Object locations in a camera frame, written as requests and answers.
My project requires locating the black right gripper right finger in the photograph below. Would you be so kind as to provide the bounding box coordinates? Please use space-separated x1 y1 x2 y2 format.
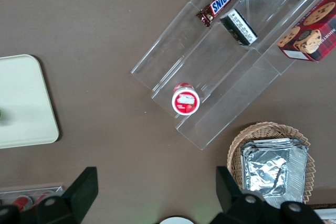
209 166 326 224

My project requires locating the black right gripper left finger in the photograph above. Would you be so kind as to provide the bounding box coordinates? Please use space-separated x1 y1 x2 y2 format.
0 166 99 224

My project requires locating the cream plastic tray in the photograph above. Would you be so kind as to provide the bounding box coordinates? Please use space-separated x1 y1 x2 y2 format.
0 54 60 150

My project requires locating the red lid gum bottle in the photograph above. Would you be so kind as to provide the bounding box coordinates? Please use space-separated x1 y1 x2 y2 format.
171 82 201 116

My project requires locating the red cola bottle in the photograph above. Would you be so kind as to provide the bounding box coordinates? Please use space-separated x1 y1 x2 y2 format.
12 195 34 211
34 191 55 206

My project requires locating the clear acrylic bottle rack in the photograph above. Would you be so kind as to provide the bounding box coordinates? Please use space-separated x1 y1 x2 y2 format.
0 186 64 209

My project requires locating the stack of foil trays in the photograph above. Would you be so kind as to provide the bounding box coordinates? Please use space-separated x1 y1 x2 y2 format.
240 137 308 209

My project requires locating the light wicker basket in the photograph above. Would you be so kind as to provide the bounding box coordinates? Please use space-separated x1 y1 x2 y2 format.
226 121 315 205

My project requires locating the white plastic snack bin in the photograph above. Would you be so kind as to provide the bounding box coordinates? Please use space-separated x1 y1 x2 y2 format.
313 209 336 221

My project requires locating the clear acrylic stepped stand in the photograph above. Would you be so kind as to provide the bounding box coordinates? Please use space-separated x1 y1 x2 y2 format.
130 0 336 151

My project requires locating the small black box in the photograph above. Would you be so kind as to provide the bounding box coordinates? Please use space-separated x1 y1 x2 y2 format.
219 8 258 46

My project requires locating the red plaid cookie box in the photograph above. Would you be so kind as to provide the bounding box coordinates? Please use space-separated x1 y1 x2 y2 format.
277 0 336 62

